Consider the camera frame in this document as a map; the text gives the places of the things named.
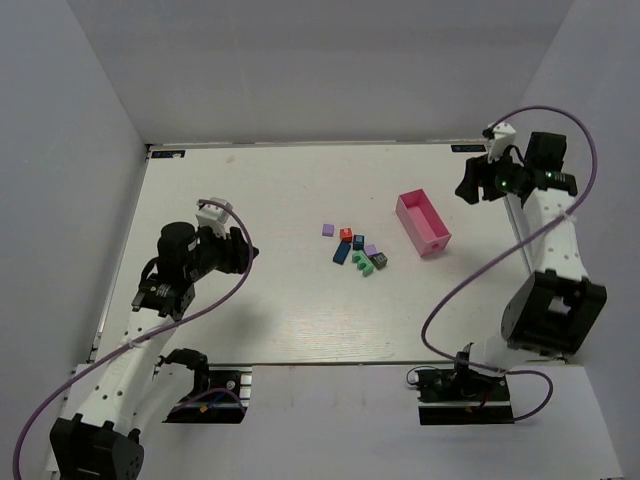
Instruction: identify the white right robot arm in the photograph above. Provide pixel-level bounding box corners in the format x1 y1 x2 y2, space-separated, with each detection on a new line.
455 123 607 377

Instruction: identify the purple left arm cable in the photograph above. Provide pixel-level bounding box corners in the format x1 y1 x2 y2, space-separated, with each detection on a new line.
12 198 254 480

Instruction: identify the green hospital arch block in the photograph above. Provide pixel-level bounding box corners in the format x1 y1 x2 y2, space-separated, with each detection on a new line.
351 250 375 277

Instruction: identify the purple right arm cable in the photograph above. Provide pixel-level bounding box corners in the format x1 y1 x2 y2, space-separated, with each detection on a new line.
421 105 600 421

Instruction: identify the corner label sticker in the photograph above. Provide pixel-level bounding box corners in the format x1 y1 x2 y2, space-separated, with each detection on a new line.
150 150 186 159
451 144 486 153

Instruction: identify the grey house block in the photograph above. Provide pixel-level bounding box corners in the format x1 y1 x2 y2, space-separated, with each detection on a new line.
369 252 388 270

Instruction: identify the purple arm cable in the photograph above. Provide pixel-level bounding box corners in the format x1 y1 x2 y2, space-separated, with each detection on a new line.
421 105 600 421
12 198 254 480

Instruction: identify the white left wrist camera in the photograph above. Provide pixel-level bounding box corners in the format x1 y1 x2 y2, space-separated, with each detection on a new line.
196 197 233 238

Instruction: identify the right corner label sticker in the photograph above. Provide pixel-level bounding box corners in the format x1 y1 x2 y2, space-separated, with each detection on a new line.
451 144 486 153

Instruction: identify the dark blue printed cube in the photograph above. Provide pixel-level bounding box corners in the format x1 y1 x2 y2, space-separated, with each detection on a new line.
352 235 365 250

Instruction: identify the dark blue rectangular block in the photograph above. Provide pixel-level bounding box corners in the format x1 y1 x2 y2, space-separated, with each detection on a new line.
332 242 351 265

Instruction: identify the left corner label sticker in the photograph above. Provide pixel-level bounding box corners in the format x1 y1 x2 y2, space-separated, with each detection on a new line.
150 150 186 159

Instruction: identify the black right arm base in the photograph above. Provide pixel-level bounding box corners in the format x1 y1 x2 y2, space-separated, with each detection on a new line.
406 345 514 426

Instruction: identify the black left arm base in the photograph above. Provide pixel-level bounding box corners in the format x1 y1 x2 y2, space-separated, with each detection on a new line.
165 365 253 425

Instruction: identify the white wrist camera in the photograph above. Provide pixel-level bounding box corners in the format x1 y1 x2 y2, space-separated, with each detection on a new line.
196 197 233 238
482 121 516 163

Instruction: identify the purple printed cube block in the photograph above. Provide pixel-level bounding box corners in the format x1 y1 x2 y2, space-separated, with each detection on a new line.
364 244 378 256

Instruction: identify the pink plastic box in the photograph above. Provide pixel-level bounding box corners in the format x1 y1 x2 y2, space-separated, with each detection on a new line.
395 189 451 258

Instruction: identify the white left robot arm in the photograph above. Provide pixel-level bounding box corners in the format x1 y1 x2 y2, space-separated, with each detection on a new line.
50 220 258 479

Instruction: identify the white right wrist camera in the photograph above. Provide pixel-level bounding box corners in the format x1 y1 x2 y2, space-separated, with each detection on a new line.
482 121 516 163

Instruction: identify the red cube block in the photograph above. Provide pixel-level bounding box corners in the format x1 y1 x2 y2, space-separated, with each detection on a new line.
340 228 353 243

